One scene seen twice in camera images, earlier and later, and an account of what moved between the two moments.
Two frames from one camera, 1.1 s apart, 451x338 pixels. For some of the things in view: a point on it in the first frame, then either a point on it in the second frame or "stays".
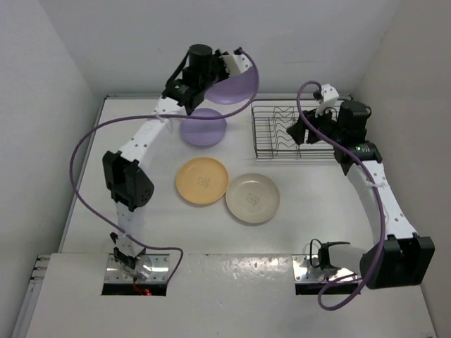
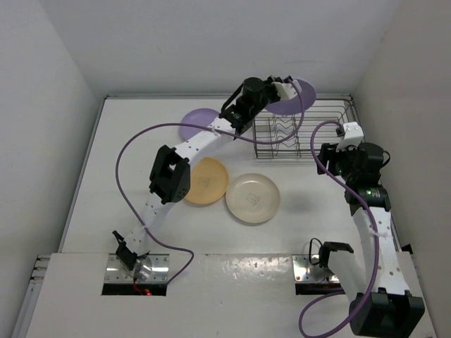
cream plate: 252,198 stays
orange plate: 202,180 stays
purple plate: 204,132 stays
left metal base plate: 117,273 stays
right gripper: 298,131 → 328,153
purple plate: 234,89 → 292,105
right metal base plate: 304,272 stays
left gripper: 215,58 → 268,83
